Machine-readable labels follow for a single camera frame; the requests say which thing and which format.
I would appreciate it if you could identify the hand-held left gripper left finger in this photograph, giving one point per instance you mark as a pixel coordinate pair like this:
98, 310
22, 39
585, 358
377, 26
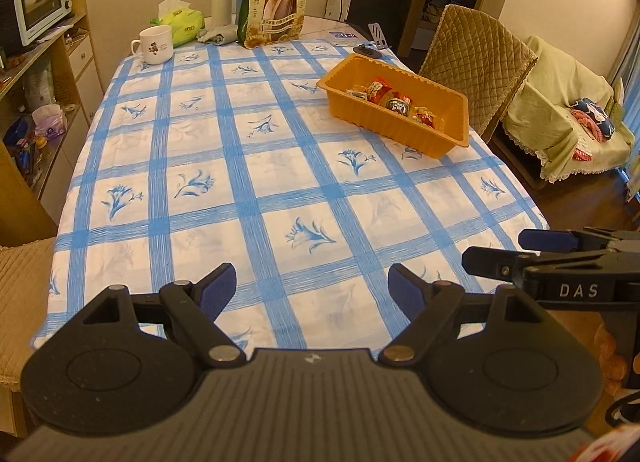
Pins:
217, 287

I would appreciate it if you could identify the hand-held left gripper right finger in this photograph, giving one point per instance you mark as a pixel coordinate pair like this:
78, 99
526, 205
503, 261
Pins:
407, 289

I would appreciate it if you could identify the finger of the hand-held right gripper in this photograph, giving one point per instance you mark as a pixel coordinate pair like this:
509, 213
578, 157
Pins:
547, 240
492, 262

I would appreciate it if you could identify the orange plastic tray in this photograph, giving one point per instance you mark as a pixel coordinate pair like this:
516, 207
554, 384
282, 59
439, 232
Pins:
400, 135

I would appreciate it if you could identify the red brown candy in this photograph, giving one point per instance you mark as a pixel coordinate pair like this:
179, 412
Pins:
424, 117

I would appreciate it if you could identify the green edged dark packet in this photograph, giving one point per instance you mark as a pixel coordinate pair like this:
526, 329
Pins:
398, 105

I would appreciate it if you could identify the large red packet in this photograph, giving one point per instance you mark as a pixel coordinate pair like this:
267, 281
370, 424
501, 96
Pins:
377, 91

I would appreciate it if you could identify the clear silver packet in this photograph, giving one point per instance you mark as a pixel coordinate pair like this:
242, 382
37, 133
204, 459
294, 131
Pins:
356, 92

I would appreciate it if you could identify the person's right hand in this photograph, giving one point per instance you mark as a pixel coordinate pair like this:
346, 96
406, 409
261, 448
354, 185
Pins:
611, 362

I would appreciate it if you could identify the small red cloth item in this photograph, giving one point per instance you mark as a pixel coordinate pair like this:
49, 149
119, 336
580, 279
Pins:
582, 155

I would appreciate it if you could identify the blue checked tablecloth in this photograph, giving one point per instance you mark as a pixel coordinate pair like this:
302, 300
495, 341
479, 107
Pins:
250, 192

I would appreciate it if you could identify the green covered sofa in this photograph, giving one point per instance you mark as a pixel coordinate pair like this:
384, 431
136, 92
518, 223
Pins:
545, 107

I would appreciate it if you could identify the blue white cushion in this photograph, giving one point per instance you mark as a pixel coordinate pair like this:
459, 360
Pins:
597, 112

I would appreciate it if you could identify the red white cloth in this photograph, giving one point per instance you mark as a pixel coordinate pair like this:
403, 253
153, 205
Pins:
612, 447

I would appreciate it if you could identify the quilted covered chair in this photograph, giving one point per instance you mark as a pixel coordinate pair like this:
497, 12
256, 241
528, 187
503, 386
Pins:
470, 67

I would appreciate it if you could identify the wooden chair quilted cushion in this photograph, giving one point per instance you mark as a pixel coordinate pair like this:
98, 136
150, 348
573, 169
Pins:
20, 302

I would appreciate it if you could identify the pink plastic bag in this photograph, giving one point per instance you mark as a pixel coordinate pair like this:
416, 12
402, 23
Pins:
50, 120

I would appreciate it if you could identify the phone stand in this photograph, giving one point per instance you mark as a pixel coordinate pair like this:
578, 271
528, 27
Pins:
372, 42

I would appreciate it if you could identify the white mug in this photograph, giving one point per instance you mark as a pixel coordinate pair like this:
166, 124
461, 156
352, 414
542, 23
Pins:
155, 45

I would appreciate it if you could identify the grey cloth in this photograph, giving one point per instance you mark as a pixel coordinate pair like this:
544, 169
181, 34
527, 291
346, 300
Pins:
217, 35

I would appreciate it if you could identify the blue plastic item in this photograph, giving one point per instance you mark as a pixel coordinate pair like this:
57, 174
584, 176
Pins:
17, 132

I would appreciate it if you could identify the wooden shelf cabinet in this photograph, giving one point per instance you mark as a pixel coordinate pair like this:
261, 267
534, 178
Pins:
82, 67

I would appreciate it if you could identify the blue card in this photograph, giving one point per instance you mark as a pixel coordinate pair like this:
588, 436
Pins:
342, 35

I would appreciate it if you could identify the clear plastic bag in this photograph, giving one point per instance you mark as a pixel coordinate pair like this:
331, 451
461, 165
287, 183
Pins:
40, 87

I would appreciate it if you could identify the green tissue pack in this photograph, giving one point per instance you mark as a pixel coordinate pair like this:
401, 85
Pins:
177, 22

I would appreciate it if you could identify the sunflower seed box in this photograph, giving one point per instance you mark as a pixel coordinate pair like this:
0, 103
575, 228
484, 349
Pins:
275, 2

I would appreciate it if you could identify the light blue toaster oven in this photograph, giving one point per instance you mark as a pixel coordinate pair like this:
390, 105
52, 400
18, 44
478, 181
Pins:
37, 0

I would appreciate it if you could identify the black appliance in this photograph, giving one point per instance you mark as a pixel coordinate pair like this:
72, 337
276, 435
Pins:
5, 17

